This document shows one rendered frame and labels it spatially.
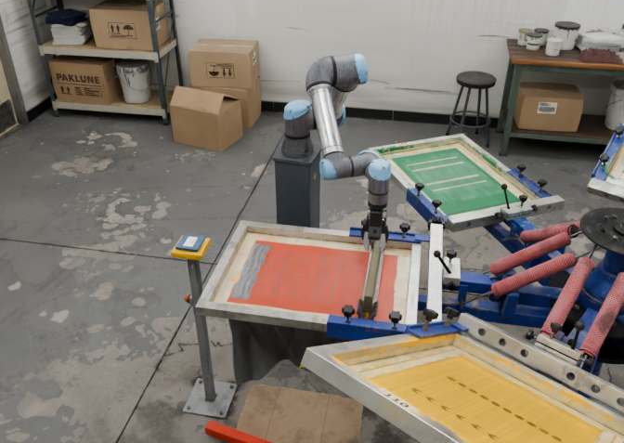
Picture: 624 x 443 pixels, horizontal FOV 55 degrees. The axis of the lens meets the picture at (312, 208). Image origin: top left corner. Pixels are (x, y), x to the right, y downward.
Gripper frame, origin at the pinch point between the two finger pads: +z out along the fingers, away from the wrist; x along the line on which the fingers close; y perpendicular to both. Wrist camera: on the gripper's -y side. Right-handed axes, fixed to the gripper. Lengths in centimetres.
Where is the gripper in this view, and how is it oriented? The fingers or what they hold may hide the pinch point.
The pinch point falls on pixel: (373, 250)
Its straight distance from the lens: 226.7
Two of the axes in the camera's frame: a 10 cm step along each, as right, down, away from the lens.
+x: -9.8, -1.0, 1.6
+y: 1.9, -5.2, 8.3
